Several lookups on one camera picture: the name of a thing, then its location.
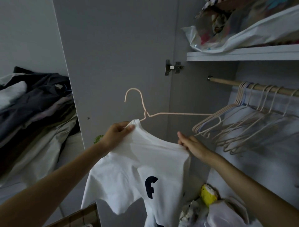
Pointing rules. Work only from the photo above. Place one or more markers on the person's left thumb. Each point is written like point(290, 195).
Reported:
point(129, 128)

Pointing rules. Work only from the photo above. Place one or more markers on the yellow soft toy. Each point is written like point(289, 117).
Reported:
point(208, 195)

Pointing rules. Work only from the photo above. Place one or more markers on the person's right hand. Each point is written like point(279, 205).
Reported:
point(196, 147)

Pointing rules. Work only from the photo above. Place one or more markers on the person's right forearm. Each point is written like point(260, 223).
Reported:
point(247, 184)

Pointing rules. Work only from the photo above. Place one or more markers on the large white plastic bag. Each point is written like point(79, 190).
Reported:
point(257, 32)

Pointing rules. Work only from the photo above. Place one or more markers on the small green object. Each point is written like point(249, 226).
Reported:
point(98, 139)

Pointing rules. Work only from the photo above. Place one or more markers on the person's left forearm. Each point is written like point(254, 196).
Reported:
point(51, 184)

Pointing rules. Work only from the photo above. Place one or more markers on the metal rod bracket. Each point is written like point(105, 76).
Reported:
point(209, 78)

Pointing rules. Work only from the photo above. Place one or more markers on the white printed t-shirt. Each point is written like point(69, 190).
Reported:
point(130, 168)

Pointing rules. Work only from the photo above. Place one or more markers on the colourful patterned fabric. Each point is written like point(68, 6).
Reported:
point(215, 21)

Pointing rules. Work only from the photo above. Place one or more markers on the person's right thumb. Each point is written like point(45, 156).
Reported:
point(182, 136)

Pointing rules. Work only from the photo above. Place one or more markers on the brown wooden box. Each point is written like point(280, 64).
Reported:
point(77, 217)

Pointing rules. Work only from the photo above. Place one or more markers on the pile of dark clothes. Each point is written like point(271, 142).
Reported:
point(35, 112)

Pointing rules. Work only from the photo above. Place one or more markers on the bunch of pink hangers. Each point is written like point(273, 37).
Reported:
point(247, 117)

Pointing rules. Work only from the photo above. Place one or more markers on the person's left hand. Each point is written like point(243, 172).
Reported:
point(114, 136)

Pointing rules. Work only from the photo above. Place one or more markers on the grey wardrobe door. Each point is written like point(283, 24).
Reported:
point(116, 58)

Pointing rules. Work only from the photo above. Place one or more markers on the wooden closet rod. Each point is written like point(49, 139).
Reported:
point(224, 81)

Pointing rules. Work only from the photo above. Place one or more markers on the white wardrobe shelf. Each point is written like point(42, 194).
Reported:
point(233, 55)

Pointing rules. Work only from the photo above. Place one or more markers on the metal door hinge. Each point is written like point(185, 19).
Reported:
point(172, 67)

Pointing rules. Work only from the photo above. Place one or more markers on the crumpled white plastic bag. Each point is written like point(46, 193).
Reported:
point(222, 215)

